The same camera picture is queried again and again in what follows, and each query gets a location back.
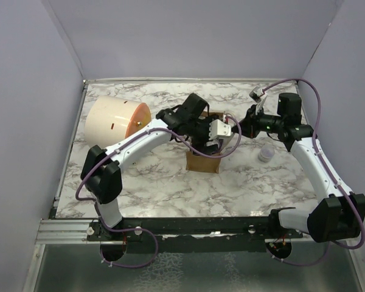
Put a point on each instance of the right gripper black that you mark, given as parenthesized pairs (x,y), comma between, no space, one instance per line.
(249,125)

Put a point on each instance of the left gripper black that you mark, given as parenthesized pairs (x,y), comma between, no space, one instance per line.
(200,145)

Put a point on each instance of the jute canvas tote bag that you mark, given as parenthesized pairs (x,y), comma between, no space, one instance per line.
(199,163)

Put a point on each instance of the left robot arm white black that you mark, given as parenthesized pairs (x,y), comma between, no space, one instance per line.
(103,168)

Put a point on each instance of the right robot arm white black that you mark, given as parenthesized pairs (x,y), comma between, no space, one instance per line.
(340,212)

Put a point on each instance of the beige round box orange lid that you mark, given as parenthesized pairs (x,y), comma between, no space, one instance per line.
(111,120)

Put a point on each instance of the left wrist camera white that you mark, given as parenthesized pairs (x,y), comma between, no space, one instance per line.
(219,130)

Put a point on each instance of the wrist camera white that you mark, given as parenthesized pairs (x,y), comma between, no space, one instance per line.
(259,96)
(219,130)

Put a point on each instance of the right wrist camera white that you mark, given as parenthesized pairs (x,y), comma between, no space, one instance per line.
(259,96)

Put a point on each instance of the black front mounting rail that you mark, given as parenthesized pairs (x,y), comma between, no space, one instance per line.
(184,235)

